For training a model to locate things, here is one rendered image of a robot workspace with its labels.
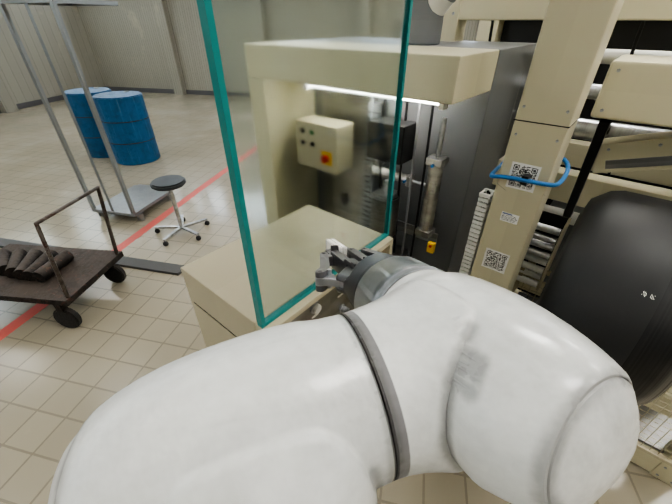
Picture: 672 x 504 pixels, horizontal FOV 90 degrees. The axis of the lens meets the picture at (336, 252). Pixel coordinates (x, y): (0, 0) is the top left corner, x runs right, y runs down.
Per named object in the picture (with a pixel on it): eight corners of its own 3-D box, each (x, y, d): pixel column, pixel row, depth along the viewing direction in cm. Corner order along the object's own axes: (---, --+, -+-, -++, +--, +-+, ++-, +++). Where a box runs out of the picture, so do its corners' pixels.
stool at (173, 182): (175, 218, 386) (160, 168, 353) (218, 225, 373) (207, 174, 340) (141, 243, 344) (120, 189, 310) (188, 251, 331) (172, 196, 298)
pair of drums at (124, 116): (142, 167, 520) (119, 98, 464) (68, 160, 549) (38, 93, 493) (176, 151, 586) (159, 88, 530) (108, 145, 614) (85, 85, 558)
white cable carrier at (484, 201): (450, 304, 133) (479, 192, 106) (455, 297, 136) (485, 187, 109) (461, 309, 130) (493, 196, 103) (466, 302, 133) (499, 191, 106)
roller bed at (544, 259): (491, 273, 157) (510, 216, 140) (502, 259, 167) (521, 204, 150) (537, 291, 147) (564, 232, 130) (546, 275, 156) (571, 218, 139)
